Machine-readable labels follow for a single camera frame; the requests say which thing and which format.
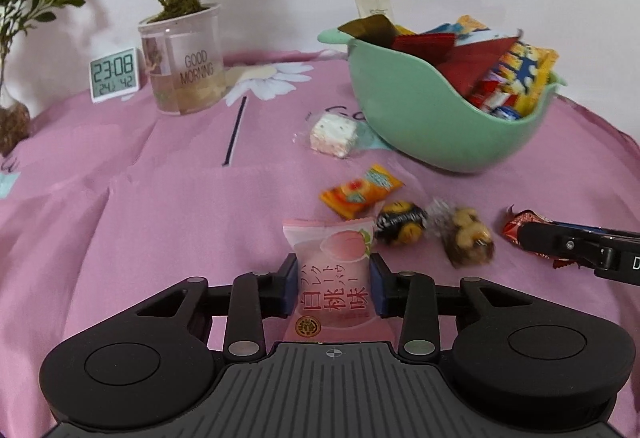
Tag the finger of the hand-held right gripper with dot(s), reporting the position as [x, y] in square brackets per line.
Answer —
[560, 240]

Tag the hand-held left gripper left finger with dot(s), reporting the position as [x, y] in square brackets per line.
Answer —
[289, 288]

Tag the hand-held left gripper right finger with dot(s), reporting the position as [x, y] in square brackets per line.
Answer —
[380, 288]

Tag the pink peach snack packet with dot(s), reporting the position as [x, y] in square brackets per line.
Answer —
[330, 263]

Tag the red foil candy wrapper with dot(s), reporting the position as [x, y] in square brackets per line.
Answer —
[512, 225]

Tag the green plastic bowl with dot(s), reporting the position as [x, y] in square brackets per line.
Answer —
[415, 117]

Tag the yellow snack bag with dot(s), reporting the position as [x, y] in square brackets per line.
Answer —
[530, 67]

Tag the dark brown snack bar packet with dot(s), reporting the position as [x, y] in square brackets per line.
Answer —
[370, 31]

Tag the beige snack packet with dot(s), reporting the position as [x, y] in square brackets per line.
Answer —
[372, 0]

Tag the gold black chocolate ball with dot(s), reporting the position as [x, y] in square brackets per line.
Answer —
[400, 223]

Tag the clear wrapped nut candy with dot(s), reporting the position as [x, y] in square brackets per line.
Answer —
[465, 235]

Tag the orange candy packet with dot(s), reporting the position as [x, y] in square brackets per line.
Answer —
[360, 190]

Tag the white nougat candy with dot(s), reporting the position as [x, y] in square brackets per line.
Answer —
[334, 135]

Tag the pink floral tablecloth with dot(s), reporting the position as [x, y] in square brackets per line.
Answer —
[150, 198]

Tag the plant in clear printed cup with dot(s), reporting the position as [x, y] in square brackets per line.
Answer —
[185, 62]

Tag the white digital clock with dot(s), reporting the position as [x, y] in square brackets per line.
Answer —
[114, 75]

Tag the leafy plant in glass vase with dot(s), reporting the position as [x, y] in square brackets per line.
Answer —
[20, 67]

